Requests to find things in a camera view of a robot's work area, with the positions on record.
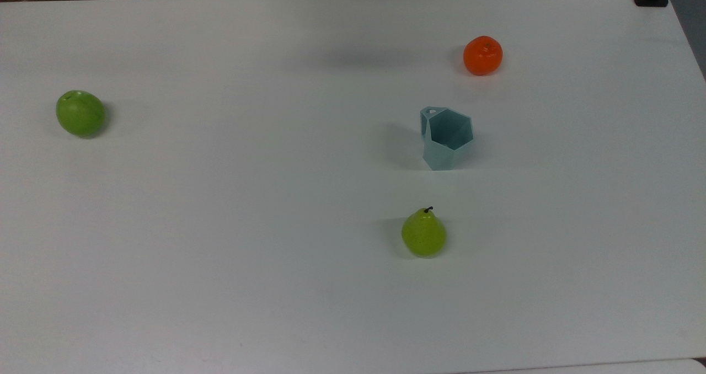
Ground orange mandarin fruit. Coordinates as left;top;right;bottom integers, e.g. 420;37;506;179
463;35;504;77

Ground light blue faceted mug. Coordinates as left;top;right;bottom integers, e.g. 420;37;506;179
420;106;474;171

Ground yellow-green pear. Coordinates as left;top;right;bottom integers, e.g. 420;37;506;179
401;206;447;258

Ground green apple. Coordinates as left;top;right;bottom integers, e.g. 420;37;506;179
56;90;106;138

